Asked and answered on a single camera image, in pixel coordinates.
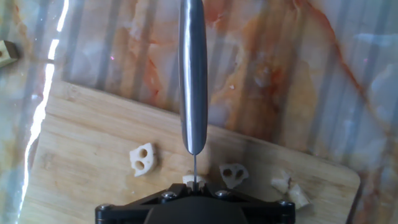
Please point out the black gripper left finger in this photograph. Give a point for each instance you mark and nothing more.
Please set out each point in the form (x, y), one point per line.
(177, 189)

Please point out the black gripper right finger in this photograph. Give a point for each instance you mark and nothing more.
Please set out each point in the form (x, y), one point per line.
(214, 189)

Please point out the short lotus root end slice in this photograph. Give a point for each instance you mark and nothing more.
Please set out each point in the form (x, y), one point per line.
(150, 161)

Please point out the long lotus root piece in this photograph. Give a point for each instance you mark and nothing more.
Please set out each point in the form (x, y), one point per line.
(298, 196)

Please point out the steel cleaver knife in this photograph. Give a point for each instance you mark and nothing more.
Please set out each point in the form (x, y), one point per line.
(192, 77)

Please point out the wooden cutting board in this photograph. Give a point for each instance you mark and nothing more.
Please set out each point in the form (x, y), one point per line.
(93, 130)

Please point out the orange marble pattern mat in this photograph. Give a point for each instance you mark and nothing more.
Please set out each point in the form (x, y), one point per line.
(264, 62)

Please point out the wooden knife rack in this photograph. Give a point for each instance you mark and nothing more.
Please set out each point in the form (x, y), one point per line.
(4, 54)

